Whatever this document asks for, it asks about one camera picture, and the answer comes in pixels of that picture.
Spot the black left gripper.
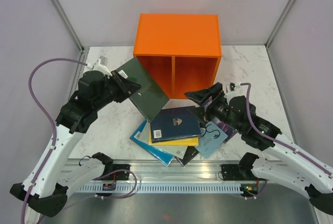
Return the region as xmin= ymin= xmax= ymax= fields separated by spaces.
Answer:
xmin=93 ymin=70 xmax=142 ymax=110

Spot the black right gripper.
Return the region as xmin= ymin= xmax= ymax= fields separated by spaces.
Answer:
xmin=184 ymin=81 xmax=243 ymax=132

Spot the dark green hardcover book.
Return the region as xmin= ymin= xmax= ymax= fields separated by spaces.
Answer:
xmin=116 ymin=57 xmax=169 ymax=122

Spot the yellow paperback book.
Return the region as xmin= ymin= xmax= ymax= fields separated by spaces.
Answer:
xmin=148 ymin=130 xmax=199 ymax=146

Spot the navy blue hardcover book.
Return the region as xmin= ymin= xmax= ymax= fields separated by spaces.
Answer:
xmin=150 ymin=106 xmax=201 ymax=143

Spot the pale green plastic file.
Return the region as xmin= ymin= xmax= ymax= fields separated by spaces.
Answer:
xmin=138 ymin=120 xmax=188 ymax=159

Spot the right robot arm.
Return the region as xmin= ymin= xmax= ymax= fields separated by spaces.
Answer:
xmin=184 ymin=82 xmax=332 ymax=215

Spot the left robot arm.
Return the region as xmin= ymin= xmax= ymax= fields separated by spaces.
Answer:
xmin=10 ymin=70 xmax=141 ymax=223

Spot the light blue paperback book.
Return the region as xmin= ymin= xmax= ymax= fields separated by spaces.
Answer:
xmin=195 ymin=121 xmax=228 ymax=158

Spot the purple galaxy cover book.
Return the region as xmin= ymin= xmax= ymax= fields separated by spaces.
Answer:
xmin=212 ymin=117 xmax=237 ymax=143

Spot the black paperback book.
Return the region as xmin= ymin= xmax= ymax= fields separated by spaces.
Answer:
xmin=175 ymin=146 xmax=199 ymax=167

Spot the orange two-compartment shelf box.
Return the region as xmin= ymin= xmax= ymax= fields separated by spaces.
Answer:
xmin=133 ymin=14 xmax=222 ymax=99

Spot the bright blue paperback book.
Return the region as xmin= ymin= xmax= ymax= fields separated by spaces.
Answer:
xmin=130 ymin=120 xmax=174 ymax=167

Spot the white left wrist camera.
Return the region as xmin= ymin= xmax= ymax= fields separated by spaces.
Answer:
xmin=86 ymin=56 xmax=111 ymax=76

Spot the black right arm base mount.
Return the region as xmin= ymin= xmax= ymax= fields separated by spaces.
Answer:
xmin=217 ymin=164 xmax=266 ymax=182

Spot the aluminium frame rail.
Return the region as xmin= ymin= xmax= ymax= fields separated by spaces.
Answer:
xmin=114 ymin=159 xmax=238 ymax=183

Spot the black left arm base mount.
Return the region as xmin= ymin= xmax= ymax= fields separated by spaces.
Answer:
xmin=97 ymin=164 xmax=131 ymax=182

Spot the slotted white cable duct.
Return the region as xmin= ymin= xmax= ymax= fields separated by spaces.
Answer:
xmin=77 ymin=182 xmax=257 ymax=194

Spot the left corner frame post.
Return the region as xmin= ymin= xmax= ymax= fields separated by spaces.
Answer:
xmin=50 ymin=0 xmax=84 ymax=53

